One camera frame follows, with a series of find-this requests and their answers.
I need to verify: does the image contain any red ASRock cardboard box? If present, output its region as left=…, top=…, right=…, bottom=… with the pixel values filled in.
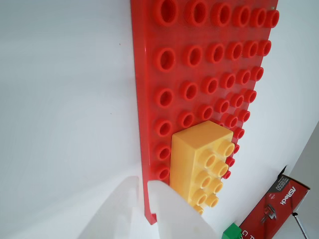
left=238, top=164, right=311, bottom=239

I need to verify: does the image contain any thin metal tripod stand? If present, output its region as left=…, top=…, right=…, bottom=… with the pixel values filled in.
left=292, top=212, right=310, bottom=239

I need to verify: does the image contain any small bright green block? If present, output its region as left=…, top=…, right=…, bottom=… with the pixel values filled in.
left=222, top=223, right=243, bottom=239

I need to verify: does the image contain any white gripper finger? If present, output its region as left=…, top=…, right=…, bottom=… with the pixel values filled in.
left=147, top=179, right=225, bottom=239
left=77, top=175, right=141, bottom=239

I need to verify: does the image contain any yellow lego brick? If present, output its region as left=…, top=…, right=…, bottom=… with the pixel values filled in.
left=168, top=120, right=235, bottom=215

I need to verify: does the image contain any red studded lego baseplate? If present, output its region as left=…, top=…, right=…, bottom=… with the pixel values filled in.
left=130, top=0, right=280, bottom=226

